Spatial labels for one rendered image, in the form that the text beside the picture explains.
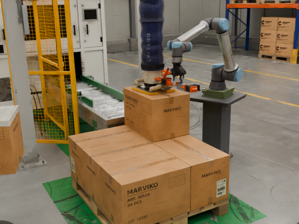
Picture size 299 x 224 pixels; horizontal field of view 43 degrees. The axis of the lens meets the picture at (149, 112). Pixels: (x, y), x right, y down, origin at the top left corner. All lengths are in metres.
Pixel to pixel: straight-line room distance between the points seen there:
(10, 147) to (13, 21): 1.77
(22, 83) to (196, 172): 2.21
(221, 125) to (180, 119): 0.81
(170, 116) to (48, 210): 1.38
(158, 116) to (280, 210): 1.34
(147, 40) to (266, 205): 1.84
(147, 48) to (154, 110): 0.59
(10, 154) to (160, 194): 1.13
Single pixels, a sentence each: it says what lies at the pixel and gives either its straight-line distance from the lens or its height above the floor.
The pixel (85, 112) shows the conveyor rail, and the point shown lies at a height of 0.52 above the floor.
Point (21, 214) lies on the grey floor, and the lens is 3.63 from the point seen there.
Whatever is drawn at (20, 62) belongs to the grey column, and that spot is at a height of 1.18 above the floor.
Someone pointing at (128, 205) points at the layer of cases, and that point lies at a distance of 2.80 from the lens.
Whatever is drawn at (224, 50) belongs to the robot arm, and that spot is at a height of 1.28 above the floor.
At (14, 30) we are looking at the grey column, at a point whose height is 1.51.
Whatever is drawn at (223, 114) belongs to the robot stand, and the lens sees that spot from 4.21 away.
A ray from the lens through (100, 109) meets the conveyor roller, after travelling 4.52.
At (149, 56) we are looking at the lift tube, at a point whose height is 1.29.
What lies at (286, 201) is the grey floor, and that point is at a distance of 3.74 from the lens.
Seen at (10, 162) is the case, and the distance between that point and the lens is 2.85.
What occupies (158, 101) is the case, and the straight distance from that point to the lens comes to 3.34.
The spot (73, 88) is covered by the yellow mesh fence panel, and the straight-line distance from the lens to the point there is 4.53.
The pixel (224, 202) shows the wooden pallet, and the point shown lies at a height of 0.12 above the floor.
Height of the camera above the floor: 1.79
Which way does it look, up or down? 17 degrees down
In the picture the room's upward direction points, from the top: 1 degrees counter-clockwise
